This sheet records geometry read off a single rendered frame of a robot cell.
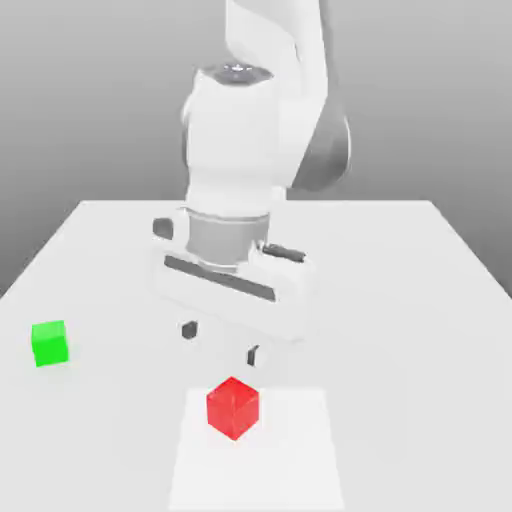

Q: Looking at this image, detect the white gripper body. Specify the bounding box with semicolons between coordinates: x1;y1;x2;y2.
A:
149;244;318;344

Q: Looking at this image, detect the small green cube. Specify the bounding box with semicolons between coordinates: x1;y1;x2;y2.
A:
30;319;70;368

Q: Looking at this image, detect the small red cube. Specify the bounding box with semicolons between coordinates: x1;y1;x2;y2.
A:
206;375;260;442

